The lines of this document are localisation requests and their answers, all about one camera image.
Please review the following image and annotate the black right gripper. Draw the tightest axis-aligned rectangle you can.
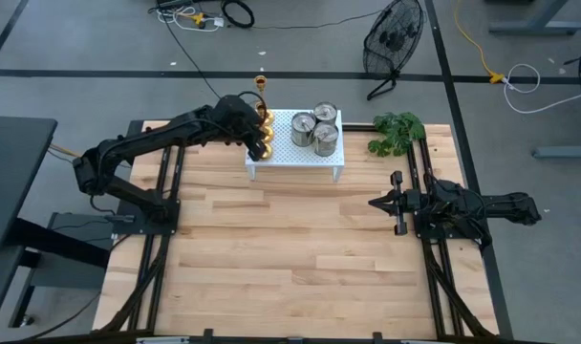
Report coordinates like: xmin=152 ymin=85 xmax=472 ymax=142
xmin=368 ymin=170 xmax=433 ymax=236

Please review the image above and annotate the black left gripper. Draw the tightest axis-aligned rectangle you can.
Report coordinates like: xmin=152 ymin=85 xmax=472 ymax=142
xmin=211 ymin=94 xmax=269 ymax=162

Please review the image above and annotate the silver candle tin with tag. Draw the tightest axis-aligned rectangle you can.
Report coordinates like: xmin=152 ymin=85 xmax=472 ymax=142
xmin=312 ymin=121 xmax=340 ymax=158
xmin=312 ymin=100 xmax=339 ymax=126
xmin=290 ymin=111 xmax=318 ymax=148

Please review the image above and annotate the white perforated metal shelf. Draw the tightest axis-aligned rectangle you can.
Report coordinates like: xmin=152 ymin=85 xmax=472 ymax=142
xmin=244 ymin=108 xmax=345 ymax=183

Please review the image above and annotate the green potted plant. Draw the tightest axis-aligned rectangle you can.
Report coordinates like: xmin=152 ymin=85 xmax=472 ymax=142
xmin=366 ymin=112 xmax=426 ymax=159

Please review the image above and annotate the black floor fan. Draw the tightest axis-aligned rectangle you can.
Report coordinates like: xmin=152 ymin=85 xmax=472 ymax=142
xmin=362 ymin=0 xmax=425 ymax=102

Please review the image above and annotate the grey desk foot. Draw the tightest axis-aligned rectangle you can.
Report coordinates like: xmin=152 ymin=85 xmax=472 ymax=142
xmin=488 ymin=0 xmax=581 ymax=36
xmin=531 ymin=144 xmax=581 ymax=160

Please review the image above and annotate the black desk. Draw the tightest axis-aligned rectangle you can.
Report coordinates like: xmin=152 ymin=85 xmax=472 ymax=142
xmin=0 ymin=116 xmax=111 ymax=344

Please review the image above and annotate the black aluminium frame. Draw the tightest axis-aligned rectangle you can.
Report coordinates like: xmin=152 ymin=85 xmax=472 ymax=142
xmin=92 ymin=105 xmax=514 ymax=344

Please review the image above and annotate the long black floor cable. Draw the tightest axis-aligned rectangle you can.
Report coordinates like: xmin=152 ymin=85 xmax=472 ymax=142
xmin=161 ymin=11 xmax=225 ymax=100

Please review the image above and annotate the yellow extension cable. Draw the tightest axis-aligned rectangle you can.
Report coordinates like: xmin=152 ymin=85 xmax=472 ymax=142
xmin=452 ymin=0 xmax=506 ymax=85

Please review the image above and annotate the white floor cable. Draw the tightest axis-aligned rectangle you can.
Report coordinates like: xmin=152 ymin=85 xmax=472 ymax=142
xmin=502 ymin=62 xmax=581 ymax=116

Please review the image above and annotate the thin yellow cable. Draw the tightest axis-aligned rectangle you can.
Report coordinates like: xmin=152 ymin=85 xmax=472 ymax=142
xmin=49 ymin=141 xmax=82 ymax=160

